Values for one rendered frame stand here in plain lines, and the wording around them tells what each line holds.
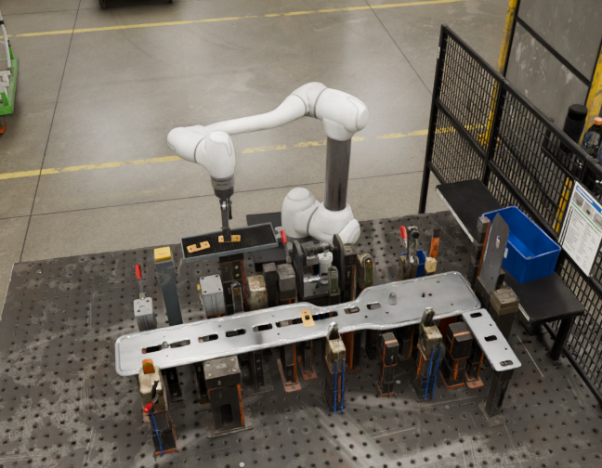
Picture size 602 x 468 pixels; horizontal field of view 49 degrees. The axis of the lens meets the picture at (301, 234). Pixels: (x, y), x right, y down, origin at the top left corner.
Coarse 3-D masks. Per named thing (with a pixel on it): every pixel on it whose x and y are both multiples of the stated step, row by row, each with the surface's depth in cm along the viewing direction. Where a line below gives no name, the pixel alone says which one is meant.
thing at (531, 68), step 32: (512, 0) 459; (544, 0) 421; (576, 0) 385; (512, 32) 469; (544, 32) 426; (576, 32) 389; (512, 64) 476; (544, 64) 431; (576, 64) 394; (544, 96) 435; (576, 96) 399; (544, 128) 441; (544, 160) 449
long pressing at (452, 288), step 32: (384, 288) 262; (416, 288) 262; (448, 288) 262; (224, 320) 250; (256, 320) 250; (320, 320) 249; (352, 320) 249; (384, 320) 249; (416, 320) 249; (128, 352) 239; (160, 352) 238; (192, 352) 238; (224, 352) 238
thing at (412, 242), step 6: (408, 228) 257; (414, 228) 257; (408, 234) 258; (414, 234) 254; (408, 240) 259; (414, 240) 260; (408, 246) 260; (414, 246) 261; (408, 252) 261; (414, 252) 262; (408, 258) 263; (414, 258) 263; (408, 264) 264; (414, 264) 265
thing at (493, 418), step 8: (496, 376) 236; (504, 376) 233; (496, 384) 238; (504, 384) 238; (496, 392) 239; (504, 392) 241; (488, 400) 247; (496, 400) 243; (480, 408) 253; (488, 408) 248; (496, 408) 246; (488, 416) 249; (496, 416) 249; (496, 424) 247
